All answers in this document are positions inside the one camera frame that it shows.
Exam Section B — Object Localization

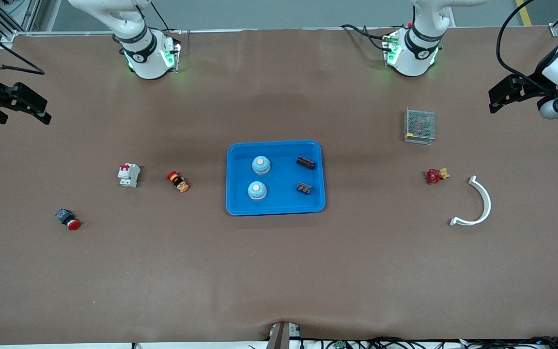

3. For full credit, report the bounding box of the blue call bell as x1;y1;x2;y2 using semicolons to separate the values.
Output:
247;181;267;201
251;155;272;175

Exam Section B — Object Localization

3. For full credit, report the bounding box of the metal mesh power supply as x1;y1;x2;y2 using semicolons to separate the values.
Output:
403;108;436;145

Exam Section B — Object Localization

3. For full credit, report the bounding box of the white circuit breaker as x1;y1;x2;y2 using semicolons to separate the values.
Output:
117;163;141;188

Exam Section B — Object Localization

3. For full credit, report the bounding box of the red mushroom push button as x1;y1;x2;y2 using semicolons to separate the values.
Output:
55;208;82;231

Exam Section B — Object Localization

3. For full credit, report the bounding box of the blue plastic tray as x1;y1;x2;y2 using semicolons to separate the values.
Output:
226;140;326;216

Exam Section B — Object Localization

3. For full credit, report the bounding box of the brown table mat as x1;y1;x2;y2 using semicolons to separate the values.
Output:
0;27;558;346

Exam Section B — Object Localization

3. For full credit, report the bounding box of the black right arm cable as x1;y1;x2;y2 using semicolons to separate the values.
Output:
0;12;46;76

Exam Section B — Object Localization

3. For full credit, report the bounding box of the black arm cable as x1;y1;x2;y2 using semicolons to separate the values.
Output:
0;12;46;76
496;0;558;94

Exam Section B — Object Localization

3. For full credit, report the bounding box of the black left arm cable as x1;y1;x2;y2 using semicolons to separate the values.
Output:
496;0;558;94

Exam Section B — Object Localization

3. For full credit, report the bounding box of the red handle brass valve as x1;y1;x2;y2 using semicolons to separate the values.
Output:
425;168;451;185

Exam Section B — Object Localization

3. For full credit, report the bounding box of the white curved plastic bracket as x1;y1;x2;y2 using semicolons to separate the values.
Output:
449;175;492;227

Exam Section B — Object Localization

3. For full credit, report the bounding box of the orange black emergency switch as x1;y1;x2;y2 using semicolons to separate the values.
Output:
167;171;190;193

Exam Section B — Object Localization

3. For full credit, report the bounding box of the black right base cable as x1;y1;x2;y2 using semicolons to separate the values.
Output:
151;0;183;34

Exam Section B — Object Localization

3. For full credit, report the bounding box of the black base cable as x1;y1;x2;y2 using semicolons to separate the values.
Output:
341;23;392;51
151;0;183;34

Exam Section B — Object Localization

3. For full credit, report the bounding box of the black left base cable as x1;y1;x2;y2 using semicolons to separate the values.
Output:
341;23;392;51

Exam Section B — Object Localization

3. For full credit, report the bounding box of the black cable bundle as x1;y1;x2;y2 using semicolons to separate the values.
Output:
303;336;558;349

